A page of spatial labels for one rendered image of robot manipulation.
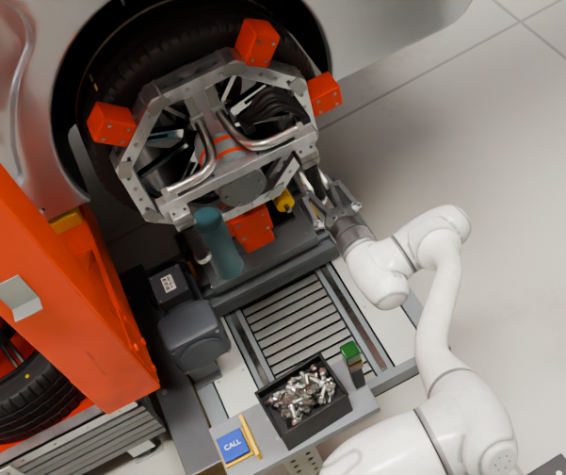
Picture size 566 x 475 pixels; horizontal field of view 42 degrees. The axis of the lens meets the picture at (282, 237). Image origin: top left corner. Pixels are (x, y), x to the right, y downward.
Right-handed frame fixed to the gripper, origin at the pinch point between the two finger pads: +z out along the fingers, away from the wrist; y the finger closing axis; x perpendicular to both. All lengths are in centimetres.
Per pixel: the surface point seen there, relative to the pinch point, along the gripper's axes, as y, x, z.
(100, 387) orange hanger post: -72, -16, -16
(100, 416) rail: -81, -44, -8
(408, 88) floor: 73, -83, 88
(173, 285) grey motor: -47, -40, 19
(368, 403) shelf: -13, -38, -45
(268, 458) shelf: -42, -38, -45
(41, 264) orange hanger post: -62, 35, -16
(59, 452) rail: -98, -52, -8
